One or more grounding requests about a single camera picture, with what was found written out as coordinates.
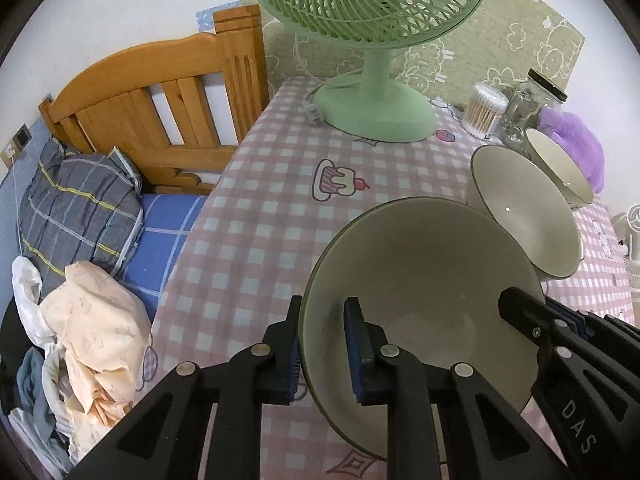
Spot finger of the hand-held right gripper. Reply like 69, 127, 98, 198
498, 287, 556, 348
545, 296, 640, 351

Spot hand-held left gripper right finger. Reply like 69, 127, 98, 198
343, 297, 576, 480

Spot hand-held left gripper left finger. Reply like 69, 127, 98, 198
65, 295, 303, 480

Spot grey-green floral ceramic bowl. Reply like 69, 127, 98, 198
524, 127, 595, 206
470, 146, 585, 279
301, 196, 547, 463

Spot white standing fan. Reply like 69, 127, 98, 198
611, 203, 640, 306

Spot purple plush toy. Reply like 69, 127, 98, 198
537, 108, 606, 196

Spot blue checked bed sheet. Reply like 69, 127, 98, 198
117, 192, 208, 321

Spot peach cloth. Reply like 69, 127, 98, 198
39, 260, 153, 466

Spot glass jar dark lid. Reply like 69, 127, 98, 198
497, 68, 569, 153

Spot cotton swab box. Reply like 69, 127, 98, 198
461, 83, 508, 139

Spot fan power plug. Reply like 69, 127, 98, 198
302, 80, 327, 124

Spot green desk fan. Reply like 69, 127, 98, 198
237, 0, 493, 143

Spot blue-grey cloth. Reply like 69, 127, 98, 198
15, 347, 71, 476

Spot grey plaid pillow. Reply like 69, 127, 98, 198
18, 138, 146, 286

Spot white cloth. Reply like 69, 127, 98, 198
11, 255, 56, 346

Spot green cartoon printed board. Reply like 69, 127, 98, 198
239, 0, 586, 111

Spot wooden bed headboard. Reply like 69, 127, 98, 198
39, 4, 271, 196

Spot white charging cable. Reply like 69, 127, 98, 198
10, 160, 25, 261

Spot wall socket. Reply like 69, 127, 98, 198
2, 125, 32, 171

